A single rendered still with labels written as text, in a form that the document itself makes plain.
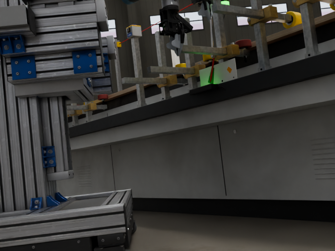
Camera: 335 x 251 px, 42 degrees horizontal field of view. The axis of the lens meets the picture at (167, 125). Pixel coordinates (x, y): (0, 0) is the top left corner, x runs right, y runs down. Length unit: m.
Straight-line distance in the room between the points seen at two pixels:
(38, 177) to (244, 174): 1.10
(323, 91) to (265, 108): 0.30
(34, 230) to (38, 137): 0.45
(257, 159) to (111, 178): 1.57
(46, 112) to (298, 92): 1.06
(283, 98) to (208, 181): 0.88
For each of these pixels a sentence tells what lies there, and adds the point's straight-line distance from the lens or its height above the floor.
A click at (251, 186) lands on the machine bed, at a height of 0.17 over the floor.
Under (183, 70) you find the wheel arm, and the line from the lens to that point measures 2.28.
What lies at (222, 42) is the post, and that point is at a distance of 2.20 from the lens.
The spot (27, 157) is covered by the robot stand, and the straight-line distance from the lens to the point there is 1.87.
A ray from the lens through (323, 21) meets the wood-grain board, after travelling 2.04.
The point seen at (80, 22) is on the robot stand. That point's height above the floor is 0.91.
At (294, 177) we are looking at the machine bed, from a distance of 2.20.
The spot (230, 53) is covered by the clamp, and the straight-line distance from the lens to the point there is 2.14.
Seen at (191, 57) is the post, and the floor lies 0.89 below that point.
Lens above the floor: 0.37
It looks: 4 degrees up
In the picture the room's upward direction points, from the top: 6 degrees counter-clockwise
